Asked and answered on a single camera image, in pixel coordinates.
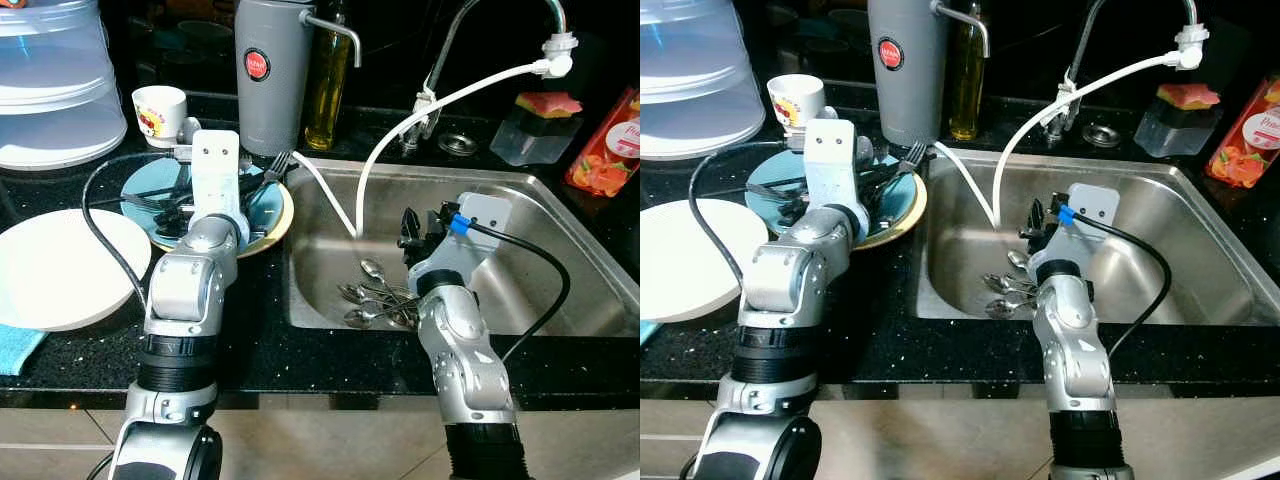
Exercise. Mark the teal plate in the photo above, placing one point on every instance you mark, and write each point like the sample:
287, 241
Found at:
265, 215
895, 210

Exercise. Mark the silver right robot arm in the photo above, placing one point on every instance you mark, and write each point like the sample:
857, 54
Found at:
465, 360
1075, 350

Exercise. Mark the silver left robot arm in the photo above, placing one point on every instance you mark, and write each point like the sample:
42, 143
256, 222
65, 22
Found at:
790, 290
185, 290

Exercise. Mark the clear plastic sponge holder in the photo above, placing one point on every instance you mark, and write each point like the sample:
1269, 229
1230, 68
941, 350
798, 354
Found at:
1170, 130
530, 140

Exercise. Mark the metal fork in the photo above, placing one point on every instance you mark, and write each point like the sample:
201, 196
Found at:
280, 163
915, 155

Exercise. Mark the olive oil bottle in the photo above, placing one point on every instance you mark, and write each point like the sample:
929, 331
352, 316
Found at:
328, 100
965, 100

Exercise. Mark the stainless steel sink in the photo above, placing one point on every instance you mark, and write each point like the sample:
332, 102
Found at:
1200, 250
580, 260

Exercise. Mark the chrome faucet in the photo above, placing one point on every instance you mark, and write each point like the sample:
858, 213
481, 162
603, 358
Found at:
1078, 50
440, 65

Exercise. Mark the pink yellow sponge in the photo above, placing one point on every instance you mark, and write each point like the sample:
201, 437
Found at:
548, 103
1188, 96

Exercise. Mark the peach dish soap bottle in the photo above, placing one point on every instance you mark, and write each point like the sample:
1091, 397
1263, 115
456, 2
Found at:
605, 160
1245, 150

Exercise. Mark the black plastic fork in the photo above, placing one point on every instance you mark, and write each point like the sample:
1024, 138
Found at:
780, 195
165, 210

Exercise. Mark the white printed cup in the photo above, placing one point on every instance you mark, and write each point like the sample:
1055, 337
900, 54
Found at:
795, 100
160, 110

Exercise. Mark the clear stacked plastic container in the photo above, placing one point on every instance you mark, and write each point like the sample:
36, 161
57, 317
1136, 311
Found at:
60, 100
700, 90

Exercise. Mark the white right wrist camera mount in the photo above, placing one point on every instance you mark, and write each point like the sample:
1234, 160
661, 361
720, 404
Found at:
1100, 205
490, 215

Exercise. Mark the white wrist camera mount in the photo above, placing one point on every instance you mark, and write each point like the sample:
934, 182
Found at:
832, 160
1100, 205
215, 170
490, 215

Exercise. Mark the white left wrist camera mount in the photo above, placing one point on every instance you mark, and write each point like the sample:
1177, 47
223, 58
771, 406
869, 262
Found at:
215, 170
832, 160

